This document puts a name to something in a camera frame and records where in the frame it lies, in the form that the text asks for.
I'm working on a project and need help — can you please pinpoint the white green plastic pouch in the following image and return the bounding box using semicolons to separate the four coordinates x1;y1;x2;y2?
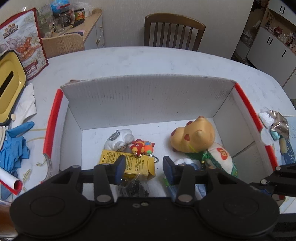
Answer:
163;156;206;203

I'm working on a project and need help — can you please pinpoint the white tooth plush keychain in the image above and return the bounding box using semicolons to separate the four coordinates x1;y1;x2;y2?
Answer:
104;128;134;152

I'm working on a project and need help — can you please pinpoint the white green plush toy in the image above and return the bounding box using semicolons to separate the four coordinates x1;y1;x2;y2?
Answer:
187;143;238;177

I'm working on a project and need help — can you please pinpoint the olive green capsule case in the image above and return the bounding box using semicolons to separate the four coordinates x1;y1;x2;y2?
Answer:
279;137;287;155

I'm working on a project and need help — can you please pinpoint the yellow cardboard box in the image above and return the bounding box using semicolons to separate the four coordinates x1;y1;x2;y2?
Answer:
98;150;156;181

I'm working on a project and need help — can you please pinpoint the orange spotted animal toy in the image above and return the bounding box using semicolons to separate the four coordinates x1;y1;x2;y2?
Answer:
170;116;215;153

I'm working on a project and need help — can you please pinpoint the orange red fish toy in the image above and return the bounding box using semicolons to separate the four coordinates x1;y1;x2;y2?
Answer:
130;139;155;157

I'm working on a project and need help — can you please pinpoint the teal round sharpener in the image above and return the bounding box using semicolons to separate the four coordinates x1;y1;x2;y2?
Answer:
270;130;280;141

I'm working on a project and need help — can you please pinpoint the silver foil snack bag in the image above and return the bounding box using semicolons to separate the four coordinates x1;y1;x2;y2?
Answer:
270;110;289;139

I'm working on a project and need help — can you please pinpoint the bag of white pellets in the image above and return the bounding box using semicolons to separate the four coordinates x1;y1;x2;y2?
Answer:
258;110;275;128

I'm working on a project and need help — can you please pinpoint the red white cardboard box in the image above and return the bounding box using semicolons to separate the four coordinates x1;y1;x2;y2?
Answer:
43;73;286;201

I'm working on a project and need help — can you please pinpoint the green upholstered chair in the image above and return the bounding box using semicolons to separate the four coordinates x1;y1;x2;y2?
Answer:
290;99;296;109

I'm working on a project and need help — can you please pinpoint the blue rubber glove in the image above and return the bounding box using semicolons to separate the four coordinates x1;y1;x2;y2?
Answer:
1;121;35;175

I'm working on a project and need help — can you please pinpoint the red white rolled paper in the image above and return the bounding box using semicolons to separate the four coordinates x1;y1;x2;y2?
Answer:
0;168;23;195

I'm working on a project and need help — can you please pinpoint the white paper napkin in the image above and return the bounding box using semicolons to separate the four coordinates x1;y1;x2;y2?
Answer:
11;83;37;128

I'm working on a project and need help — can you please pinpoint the white paper cup lid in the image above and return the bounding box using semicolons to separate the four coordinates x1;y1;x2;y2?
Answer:
0;126;6;150

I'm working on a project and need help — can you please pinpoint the yellow tissue box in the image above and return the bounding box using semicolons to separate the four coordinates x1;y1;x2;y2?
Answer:
0;50;27;126

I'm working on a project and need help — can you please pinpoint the wooden side cabinet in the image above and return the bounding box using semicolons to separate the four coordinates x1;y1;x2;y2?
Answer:
42;9;105;58

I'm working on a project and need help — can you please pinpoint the brown wooden chair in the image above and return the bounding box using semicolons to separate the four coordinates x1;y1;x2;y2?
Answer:
144;13;206;51

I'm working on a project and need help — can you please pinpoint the dark jar orange label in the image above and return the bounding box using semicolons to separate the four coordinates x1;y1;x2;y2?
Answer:
74;8;85;21

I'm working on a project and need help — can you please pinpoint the red printed snack bag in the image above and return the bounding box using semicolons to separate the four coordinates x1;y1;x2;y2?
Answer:
1;8;48;80

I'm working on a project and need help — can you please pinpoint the blue globe toy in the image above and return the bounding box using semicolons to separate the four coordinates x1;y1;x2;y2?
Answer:
50;0;70;13

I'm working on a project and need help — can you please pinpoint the white wall cabinet unit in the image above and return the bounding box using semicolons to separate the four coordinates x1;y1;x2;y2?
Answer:
233;1;295;87

